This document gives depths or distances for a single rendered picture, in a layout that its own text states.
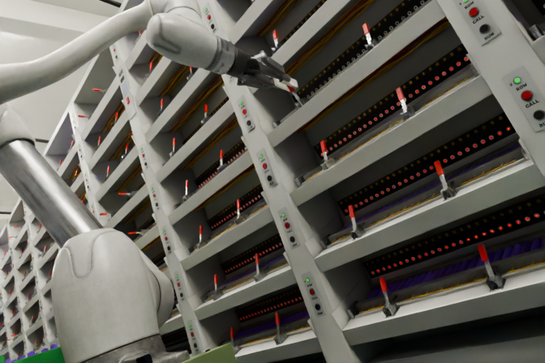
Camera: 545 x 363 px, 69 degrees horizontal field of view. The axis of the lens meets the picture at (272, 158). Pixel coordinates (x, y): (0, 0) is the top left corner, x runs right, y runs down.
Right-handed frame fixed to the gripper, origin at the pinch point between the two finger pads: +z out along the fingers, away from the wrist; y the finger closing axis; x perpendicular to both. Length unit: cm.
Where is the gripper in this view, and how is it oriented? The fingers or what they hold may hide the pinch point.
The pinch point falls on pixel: (285, 83)
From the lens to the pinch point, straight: 119.0
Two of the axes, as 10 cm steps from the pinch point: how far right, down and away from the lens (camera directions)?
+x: -1.5, -8.7, 4.7
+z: 7.7, 1.9, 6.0
